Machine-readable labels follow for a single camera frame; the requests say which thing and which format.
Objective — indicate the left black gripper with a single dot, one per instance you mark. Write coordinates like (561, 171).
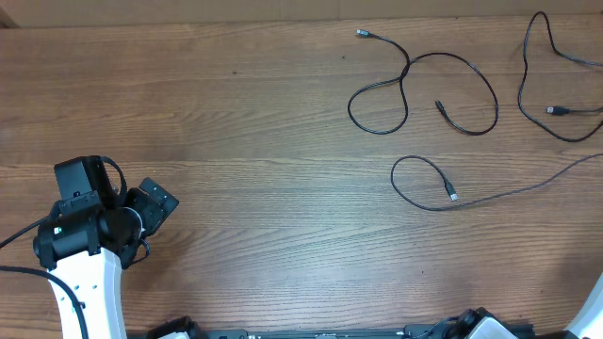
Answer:
(154, 212)

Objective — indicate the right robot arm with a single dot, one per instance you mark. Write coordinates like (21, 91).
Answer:
(588, 321)

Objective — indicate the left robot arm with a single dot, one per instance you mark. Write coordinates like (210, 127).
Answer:
(91, 237)

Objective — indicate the black aluminium mounting rail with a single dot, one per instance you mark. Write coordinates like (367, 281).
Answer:
(458, 326)

